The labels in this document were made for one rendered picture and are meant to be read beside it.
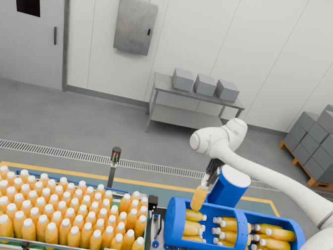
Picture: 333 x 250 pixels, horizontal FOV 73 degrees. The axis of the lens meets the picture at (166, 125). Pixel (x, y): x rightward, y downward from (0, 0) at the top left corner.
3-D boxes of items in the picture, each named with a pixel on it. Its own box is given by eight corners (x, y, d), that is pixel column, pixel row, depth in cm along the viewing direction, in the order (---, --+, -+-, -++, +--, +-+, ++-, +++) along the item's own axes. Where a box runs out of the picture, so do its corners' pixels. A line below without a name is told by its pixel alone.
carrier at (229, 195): (208, 216, 270) (187, 218, 260) (240, 164, 224) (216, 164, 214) (218, 239, 248) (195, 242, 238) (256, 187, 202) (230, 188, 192)
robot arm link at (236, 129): (226, 138, 117) (207, 141, 109) (240, 113, 108) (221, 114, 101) (240, 152, 109) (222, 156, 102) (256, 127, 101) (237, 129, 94)
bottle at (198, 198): (187, 202, 137) (195, 181, 127) (197, 201, 139) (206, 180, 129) (192, 213, 131) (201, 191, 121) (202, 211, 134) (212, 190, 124)
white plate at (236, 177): (241, 164, 223) (240, 164, 224) (217, 163, 213) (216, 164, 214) (256, 186, 202) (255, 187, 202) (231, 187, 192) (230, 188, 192)
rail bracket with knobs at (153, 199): (154, 215, 165) (157, 206, 159) (144, 213, 164) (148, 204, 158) (155, 203, 173) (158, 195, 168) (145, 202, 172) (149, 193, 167)
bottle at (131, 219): (124, 223, 153) (129, 206, 143) (134, 224, 154) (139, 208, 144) (122, 233, 147) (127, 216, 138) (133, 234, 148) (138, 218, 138)
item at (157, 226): (156, 239, 147) (161, 228, 140) (153, 239, 146) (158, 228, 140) (157, 225, 155) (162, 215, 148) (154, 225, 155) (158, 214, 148)
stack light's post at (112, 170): (99, 245, 223) (115, 167, 165) (95, 245, 222) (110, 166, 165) (100, 241, 226) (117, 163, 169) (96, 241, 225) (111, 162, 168)
